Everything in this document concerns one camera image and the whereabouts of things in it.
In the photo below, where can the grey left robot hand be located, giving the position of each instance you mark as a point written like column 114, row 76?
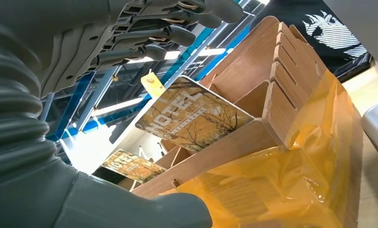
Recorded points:
column 82, row 19

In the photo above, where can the yellow patterned hotel card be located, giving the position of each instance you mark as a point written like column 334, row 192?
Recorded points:
column 192, row 116
column 132, row 165

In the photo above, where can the person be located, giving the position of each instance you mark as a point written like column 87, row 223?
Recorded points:
column 286, row 19

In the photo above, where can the yellow green drink carton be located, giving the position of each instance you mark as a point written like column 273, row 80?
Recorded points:
column 152, row 85

